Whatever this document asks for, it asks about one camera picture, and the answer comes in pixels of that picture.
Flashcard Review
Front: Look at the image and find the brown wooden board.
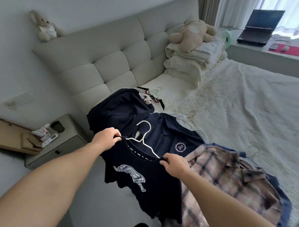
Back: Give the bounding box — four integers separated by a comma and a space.
0, 118, 43, 156

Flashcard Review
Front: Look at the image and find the cream teddy bear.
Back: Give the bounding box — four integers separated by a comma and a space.
29, 10, 65, 43

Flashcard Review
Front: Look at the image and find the navy Vacation logo t-shirt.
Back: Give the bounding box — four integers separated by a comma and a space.
136, 113, 205, 162

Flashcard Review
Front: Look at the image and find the beige plush toy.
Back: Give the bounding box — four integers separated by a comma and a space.
168, 20, 218, 53

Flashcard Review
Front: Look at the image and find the beige curtain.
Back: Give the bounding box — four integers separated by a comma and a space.
198, 0, 221, 27

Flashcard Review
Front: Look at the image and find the small green fan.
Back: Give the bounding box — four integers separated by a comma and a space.
224, 30, 232, 50

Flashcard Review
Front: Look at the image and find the stack of white bedding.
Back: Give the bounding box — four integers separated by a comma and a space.
163, 35, 228, 87

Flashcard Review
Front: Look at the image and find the plain navy top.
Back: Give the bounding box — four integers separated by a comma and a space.
86, 88, 162, 141

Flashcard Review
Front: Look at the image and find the pale pink hanger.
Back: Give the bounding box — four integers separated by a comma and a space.
246, 145, 260, 157

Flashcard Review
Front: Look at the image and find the black cup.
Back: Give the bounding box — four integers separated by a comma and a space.
50, 120, 65, 134

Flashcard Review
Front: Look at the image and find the white zip polo shirt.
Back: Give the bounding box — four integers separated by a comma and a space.
175, 114, 206, 141

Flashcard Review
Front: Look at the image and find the person's left forearm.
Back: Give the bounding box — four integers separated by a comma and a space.
0, 141, 103, 227

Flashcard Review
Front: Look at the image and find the black laptop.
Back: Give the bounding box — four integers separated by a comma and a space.
236, 9, 286, 47

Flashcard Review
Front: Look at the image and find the white sheer curtain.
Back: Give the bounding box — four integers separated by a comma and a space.
215, 0, 299, 37

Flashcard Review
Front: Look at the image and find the navy Skechers tee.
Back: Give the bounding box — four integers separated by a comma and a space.
104, 137, 183, 225

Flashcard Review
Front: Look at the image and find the beige nightstand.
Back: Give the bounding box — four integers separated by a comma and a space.
25, 114, 88, 170

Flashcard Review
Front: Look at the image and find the person's right hand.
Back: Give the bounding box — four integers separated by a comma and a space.
159, 153, 192, 179

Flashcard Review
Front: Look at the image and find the bed with white bedspread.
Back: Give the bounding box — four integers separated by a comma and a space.
68, 58, 299, 227

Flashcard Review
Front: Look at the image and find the black cardigan white trim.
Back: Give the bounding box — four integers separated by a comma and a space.
136, 86, 166, 111

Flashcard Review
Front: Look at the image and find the person's right forearm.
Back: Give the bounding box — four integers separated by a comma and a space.
181, 172, 276, 227

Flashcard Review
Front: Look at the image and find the white bay window ledge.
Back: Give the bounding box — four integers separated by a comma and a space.
226, 28, 299, 79

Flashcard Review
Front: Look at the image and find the person's left hand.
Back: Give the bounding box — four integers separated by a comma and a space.
90, 127, 122, 152

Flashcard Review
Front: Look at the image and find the pink plaid shirt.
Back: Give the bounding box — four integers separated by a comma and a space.
181, 144, 284, 227

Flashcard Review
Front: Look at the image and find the blue denim shirt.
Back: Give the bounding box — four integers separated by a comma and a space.
211, 142, 292, 227

